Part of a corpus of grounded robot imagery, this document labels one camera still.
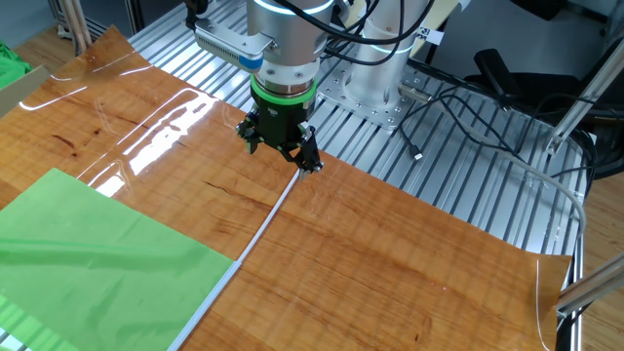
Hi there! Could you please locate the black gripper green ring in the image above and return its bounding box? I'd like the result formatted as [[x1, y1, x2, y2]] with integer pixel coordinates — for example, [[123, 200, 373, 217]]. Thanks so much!
[[235, 76, 326, 180]]

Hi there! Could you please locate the green plastic sheet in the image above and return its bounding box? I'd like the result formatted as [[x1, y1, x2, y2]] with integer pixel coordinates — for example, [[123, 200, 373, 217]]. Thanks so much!
[[0, 168, 301, 351]]

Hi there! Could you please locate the glossy wood-grain mat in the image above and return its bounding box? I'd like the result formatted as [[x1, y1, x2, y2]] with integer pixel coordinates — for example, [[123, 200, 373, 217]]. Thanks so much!
[[0, 23, 572, 351]]

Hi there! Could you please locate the white marker tag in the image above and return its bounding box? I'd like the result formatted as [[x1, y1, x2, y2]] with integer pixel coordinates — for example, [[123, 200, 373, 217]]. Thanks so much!
[[416, 26, 446, 48]]

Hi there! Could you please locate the beige board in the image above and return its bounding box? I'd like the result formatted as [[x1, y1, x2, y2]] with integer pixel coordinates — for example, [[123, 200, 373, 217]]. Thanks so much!
[[411, 0, 472, 58]]

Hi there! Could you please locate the dark cabinet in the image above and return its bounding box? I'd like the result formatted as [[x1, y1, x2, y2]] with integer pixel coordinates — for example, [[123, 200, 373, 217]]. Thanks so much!
[[80, 0, 189, 34]]

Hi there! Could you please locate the cardboard box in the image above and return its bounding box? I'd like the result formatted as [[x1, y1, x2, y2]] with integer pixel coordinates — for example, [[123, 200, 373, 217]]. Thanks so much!
[[0, 65, 51, 118]]

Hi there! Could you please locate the green cloth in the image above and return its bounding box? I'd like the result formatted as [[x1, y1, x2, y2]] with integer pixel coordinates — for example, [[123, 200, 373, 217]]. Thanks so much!
[[0, 41, 33, 90]]

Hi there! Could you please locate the aluminium profile bar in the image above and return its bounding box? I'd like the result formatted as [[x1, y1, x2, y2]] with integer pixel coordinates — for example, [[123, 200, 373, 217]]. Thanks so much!
[[555, 251, 624, 318], [545, 36, 624, 155]]

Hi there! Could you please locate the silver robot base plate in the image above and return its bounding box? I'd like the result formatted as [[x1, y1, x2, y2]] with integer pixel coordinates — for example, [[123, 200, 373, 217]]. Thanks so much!
[[316, 62, 425, 132]]

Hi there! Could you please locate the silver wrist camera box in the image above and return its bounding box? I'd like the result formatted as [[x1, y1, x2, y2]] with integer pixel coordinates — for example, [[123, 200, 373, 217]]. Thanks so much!
[[193, 18, 275, 75]]

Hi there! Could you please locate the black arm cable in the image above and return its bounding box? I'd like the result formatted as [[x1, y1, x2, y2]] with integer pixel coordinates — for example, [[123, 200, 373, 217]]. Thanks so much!
[[272, 0, 438, 67]]

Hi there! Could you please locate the black usb cable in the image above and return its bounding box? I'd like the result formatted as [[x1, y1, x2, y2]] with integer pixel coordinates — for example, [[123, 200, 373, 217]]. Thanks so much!
[[397, 85, 526, 162]]

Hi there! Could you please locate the silver cable connector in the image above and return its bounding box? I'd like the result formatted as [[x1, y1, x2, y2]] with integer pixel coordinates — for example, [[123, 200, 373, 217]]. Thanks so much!
[[398, 82, 434, 103]]

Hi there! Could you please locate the wooden frame post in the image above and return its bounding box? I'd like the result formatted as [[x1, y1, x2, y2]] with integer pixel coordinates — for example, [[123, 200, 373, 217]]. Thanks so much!
[[60, 0, 94, 54]]

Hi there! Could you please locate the grey thick cable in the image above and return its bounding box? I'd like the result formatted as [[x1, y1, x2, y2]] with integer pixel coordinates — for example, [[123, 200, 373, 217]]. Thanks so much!
[[455, 116, 589, 250]]

